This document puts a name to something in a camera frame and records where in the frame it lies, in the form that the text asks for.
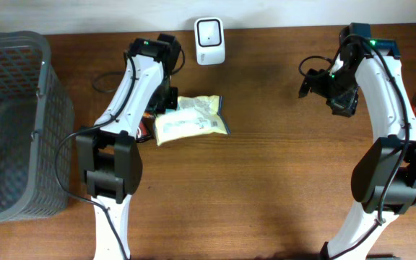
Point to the grey plastic mesh basket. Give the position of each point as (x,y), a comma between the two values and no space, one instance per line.
(36,113)

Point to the cream blue chips bag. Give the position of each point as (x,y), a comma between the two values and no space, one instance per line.
(193,116)

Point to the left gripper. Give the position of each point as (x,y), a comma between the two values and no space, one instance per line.
(172,105)

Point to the white barcode scanner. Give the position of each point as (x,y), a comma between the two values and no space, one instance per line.
(209,40)

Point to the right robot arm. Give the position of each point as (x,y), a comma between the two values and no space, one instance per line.
(383,183)

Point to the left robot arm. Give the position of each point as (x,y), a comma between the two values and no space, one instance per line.
(108,157)

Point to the black red snack packet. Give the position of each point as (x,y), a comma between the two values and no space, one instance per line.
(145,130)

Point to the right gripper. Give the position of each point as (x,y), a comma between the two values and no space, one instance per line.
(345,105)

